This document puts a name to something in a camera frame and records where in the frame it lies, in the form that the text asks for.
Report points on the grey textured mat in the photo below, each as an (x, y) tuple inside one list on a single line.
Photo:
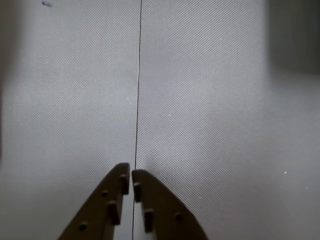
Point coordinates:
[(212, 112), (70, 100)]

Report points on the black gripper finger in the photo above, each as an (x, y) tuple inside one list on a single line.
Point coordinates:
[(100, 212), (167, 215)]

